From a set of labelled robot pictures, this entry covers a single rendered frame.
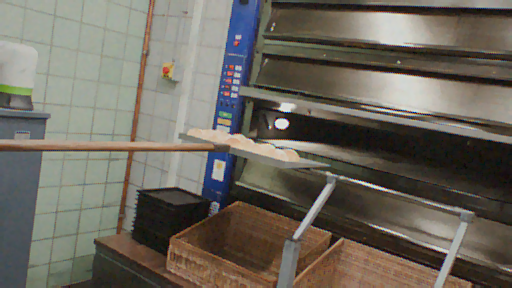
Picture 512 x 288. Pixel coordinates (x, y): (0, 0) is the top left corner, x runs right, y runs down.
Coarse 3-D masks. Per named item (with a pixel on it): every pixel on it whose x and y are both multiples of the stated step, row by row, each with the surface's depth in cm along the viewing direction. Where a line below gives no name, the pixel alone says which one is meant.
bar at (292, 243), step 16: (320, 176) 179; (336, 176) 175; (384, 192) 164; (400, 192) 162; (320, 208) 171; (432, 208) 155; (448, 208) 152; (304, 224) 165; (464, 224) 148; (288, 240) 161; (288, 256) 161; (448, 256) 142; (288, 272) 161; (448, 272) 139
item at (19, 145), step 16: (0, 144) 113; (16, 144) 116; (32, 144) 119; (48, 144) 122; (64, 144) 126; (80, 144) 130; (96, 144) 134; (112, 144) 139; (128, 144) 143; (144, 144) 148; (160, 144) 154; (176, 144) 160; (192, 144) 166; (208, 144) 173
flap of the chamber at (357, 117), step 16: (256, 96) 225; (272, 96) 220; (304, 112) 225; (320, 112) 212; (336, 112) 201; (352, 112) 196; (368, 112) 192; (384, 128) 203; (400, 128) 193; (416, 128) 183; (432, 128) 177; (448, 128) 174; (464, 144) 186; (480, 144) 177; (496, 144) 169
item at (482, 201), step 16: (272, 144) 239; (320, 160) 221; (336, 160) 218; (368, 176) 207; (384, 176) 203; (400, 176) 200; (432, 192) 191; (448, 192) 188; (464, 192) 185; (496, 208) 177
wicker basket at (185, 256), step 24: (216, 216) 231; (240, 216) 241; (264, 216) 234; (192, 240) 219; (216, 240) 236; (240, 240) 237; (264, 240) 231; (312, 240) 218; (168, 264) 209; (192, 264) 201; (216, 264) 193; (240, 264) 229; (264, 264) 228
